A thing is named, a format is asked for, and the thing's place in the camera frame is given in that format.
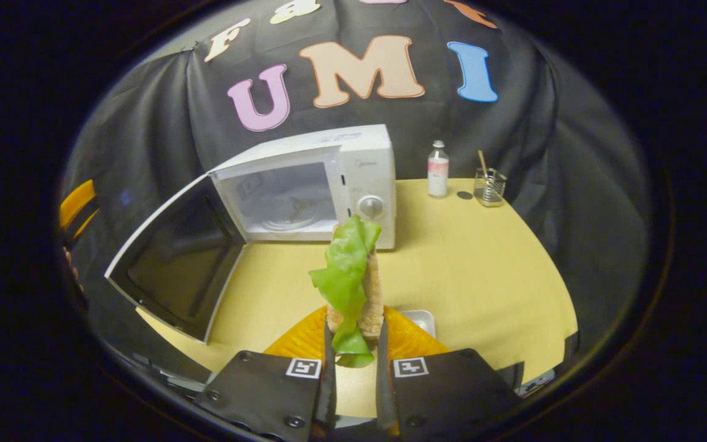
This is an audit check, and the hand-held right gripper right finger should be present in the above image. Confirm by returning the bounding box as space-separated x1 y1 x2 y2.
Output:
375 305 523 442

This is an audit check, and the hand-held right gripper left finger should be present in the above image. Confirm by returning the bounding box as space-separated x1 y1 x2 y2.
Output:
194 305 337 442

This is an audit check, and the sandwich with green lettuce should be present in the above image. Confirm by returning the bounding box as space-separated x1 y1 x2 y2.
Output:
308 214 385 369

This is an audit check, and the white microwave oven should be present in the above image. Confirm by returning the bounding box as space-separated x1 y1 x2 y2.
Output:
104 124 398 344

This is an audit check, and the white rectangular tray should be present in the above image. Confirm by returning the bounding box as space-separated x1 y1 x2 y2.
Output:
398 309 437 339

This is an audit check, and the glass turntable plate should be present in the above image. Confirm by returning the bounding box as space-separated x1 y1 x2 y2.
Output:
260 206 333 233

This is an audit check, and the small clear bottle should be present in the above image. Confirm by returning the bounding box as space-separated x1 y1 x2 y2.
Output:
427 140 450 198

